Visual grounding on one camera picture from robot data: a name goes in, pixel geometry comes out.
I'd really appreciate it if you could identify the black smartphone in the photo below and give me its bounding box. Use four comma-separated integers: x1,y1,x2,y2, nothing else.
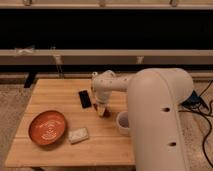
78,90,91,108

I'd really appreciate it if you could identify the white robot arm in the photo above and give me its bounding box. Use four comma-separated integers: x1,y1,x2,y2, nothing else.
91,68,194,171

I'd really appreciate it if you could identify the white sponge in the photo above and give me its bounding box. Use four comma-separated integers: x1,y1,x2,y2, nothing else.
68,128,89,144

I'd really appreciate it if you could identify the black cable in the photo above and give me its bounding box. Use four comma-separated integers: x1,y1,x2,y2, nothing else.
178,78,213,169

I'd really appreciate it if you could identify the wooden table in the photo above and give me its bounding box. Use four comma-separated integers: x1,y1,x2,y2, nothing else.
5,79,134,168

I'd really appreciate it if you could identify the wooden rail barrier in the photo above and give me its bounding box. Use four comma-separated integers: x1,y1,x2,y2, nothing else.
0,48,213,65

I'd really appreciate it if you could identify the red pepper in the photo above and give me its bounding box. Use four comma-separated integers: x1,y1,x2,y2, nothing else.
94,104,110,117

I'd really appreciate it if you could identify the orange ceramic bowl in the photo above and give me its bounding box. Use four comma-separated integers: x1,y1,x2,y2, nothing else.
28,110,67,146

